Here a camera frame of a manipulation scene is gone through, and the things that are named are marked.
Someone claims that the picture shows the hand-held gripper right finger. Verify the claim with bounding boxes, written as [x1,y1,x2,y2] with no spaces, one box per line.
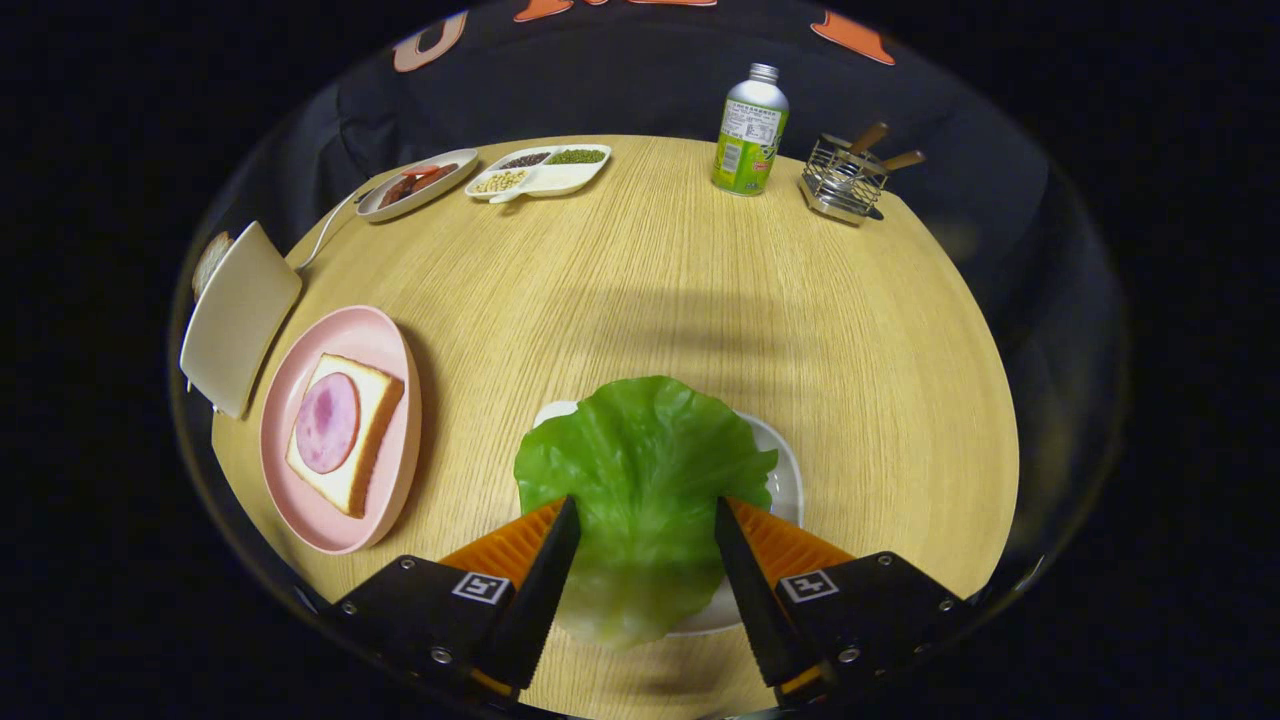
[713,496,973,706]

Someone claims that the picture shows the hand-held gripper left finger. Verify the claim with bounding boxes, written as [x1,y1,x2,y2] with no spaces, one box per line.
[333,495,583,701]

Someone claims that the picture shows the green lettuce leaf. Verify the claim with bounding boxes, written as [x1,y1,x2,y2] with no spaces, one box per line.
[513,376,779,649]

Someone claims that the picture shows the toasted bread slice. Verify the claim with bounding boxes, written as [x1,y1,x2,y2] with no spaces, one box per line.
[192,231,234,299]

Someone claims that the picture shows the oval white plate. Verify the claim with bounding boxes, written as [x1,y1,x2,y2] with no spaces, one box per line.
[533,400,805,637]

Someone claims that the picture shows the square white bread slice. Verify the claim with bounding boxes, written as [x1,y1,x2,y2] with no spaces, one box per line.
[286,353,406,519]

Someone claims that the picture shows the pink ham slice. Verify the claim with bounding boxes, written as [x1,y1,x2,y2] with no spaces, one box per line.
[295,372,361,475]

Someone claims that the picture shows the pink plate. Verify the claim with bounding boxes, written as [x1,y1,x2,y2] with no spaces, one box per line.
[260,305,423,555]

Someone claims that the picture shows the white toaster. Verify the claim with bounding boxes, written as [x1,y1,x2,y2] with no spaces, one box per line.
[179,221,303,419]

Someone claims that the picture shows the divided white dish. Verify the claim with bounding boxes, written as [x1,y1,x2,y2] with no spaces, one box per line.
[465,144,612,204]

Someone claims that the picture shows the round white plate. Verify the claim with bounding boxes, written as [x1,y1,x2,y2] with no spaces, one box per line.
[356,148,480,223]

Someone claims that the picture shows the green and silver bottle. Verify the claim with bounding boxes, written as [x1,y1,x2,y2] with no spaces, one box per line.
[711,63,790,197]

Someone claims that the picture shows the black backdrop cloth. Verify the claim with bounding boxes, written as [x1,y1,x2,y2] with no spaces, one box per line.
[175,0,1121,421]

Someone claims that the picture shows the metal wire utensil holder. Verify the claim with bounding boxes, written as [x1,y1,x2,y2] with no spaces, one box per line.
[799,134,889,227]

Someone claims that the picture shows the white power cable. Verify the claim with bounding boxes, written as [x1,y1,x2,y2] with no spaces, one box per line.
[295,188,373,273]

